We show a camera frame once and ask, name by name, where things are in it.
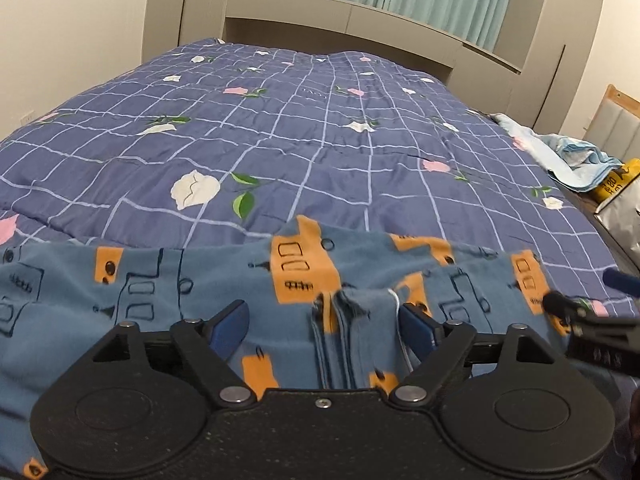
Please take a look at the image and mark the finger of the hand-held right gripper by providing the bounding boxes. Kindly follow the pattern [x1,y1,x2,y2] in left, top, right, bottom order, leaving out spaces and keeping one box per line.
[542,292,592,333]
[601,269,640,297]

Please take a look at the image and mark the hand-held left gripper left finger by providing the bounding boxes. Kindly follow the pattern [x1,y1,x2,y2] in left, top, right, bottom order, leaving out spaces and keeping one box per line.
[90,299,257,408]

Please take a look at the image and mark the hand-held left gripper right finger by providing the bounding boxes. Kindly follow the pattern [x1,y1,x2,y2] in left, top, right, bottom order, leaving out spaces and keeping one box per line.
[389,301,563,407]

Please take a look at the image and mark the blue pants with orange print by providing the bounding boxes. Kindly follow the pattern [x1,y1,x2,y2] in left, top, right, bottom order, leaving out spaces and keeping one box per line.
[0,215,603,480]

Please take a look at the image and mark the white plastic bag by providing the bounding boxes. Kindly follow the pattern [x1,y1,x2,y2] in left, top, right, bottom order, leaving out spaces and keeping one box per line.
[592,180,640,266]

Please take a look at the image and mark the dark grey bed sheet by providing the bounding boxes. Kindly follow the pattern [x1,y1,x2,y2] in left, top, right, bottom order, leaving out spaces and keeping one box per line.
[550,172,640,276]

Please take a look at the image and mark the yellow package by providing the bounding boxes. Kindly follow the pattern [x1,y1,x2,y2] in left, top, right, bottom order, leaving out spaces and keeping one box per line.
[587,157,640,206]

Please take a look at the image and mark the light blue crumpled cloth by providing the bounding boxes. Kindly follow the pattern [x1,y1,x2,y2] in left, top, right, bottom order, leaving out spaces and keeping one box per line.
[490,112,623,193]

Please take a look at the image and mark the wooden padded headboard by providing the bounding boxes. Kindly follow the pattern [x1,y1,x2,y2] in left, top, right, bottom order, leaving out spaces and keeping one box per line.
[585,84,640,161]

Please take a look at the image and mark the purple checked floral blanket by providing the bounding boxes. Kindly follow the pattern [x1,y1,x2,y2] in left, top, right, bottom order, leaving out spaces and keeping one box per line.
[0,37,640,411]

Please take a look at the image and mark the beige wardrobe with round hole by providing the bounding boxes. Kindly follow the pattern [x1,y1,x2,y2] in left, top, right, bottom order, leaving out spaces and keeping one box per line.
[450,0,611,133]

